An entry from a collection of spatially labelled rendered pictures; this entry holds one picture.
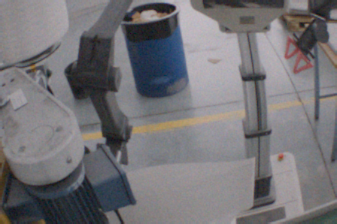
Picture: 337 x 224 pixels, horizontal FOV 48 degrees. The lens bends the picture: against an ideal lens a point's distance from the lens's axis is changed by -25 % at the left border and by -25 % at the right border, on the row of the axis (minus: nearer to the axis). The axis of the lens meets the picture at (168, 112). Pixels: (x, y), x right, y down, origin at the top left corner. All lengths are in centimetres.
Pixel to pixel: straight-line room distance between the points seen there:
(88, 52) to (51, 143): 30
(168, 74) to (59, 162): 278
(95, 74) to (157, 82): 251
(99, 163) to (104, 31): 28
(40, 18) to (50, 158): 25
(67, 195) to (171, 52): 268
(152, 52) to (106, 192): 257
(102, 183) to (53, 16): 31
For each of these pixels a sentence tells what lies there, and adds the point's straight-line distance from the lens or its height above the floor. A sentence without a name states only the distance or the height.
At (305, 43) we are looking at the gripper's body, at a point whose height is 127.
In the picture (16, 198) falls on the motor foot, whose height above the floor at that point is 130.
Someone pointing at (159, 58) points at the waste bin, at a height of 32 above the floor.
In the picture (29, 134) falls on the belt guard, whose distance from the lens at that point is 77.
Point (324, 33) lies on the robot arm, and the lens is 121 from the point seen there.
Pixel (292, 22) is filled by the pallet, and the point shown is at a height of 11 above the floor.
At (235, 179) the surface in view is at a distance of 120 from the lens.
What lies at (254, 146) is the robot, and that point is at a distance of 191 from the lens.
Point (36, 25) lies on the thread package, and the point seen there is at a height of 159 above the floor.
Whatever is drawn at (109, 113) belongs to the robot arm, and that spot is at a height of 120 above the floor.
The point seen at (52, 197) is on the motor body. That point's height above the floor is 132.
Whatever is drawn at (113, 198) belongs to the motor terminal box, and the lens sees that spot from 83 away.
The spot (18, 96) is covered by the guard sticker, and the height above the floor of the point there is 142.
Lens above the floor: 180
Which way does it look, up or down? 32 degrees down
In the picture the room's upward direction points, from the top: 11 degrees counter-clockwise
